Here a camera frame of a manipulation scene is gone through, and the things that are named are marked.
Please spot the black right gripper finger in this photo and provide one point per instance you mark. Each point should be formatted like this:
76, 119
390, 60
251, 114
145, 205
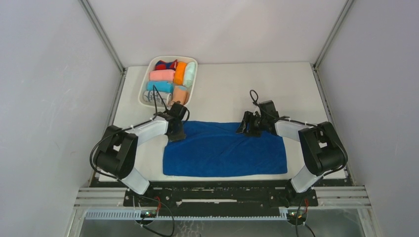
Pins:
243, 127
248, 117

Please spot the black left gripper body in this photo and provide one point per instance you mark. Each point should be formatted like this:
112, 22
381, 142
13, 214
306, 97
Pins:
179, 135

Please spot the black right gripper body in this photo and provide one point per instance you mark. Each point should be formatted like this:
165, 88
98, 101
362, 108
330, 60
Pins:
259, 126

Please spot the blue microfiber towel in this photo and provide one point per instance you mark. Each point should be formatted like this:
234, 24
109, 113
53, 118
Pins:
213, 149

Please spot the orange towel with blue dots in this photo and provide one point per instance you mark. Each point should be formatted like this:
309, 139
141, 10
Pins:
179, 95

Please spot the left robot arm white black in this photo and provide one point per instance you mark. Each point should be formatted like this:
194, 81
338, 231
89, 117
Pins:
115, 154

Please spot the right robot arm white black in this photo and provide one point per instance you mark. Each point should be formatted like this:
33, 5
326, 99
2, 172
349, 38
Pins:
322, 150

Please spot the white printed rolled towel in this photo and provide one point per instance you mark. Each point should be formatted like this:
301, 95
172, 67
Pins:
161, 98

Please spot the light blue rolled towel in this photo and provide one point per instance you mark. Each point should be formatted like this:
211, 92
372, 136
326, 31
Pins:
161, 86

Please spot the white plastic tray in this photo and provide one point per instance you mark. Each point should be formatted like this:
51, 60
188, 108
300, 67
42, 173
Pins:
151, 67

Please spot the pink rolled towel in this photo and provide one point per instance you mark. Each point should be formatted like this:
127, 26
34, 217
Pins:
162, 75

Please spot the orange rolled towel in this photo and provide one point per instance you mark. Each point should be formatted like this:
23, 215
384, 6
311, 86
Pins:
179, 73

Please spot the mint green rolled towel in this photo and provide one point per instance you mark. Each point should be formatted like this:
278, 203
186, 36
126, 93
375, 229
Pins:
189, 74

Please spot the red and blue rolled towel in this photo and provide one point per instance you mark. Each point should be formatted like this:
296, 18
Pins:
162, 65

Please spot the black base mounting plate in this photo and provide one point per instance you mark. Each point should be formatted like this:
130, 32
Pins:
221, 198

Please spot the left circuit board with wires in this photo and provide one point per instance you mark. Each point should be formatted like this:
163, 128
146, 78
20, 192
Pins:
153, 214

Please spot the circuit board with wires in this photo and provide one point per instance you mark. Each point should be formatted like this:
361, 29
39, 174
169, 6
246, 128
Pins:
298, 217
153, 214

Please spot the right circuit board with wires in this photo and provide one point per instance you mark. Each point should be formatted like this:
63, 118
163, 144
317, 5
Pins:
298, 217

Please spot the right aluminium frame post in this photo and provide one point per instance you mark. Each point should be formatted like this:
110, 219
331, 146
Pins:
333, 33

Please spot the aluminium frame post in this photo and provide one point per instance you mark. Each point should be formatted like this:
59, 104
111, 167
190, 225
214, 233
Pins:
333, 33
93, 18

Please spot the left aluminium frame post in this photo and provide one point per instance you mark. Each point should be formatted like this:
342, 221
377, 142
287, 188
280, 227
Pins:
93, 18

